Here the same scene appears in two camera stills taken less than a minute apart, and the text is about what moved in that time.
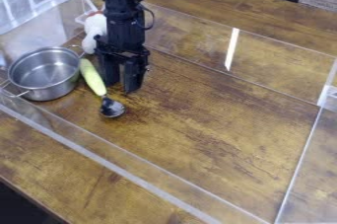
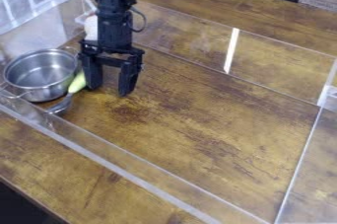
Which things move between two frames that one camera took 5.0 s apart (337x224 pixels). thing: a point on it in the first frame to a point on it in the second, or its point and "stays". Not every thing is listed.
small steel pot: [45, 72] stays
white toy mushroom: [94, 27] stays
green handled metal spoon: [110, 108] to [74, 86]
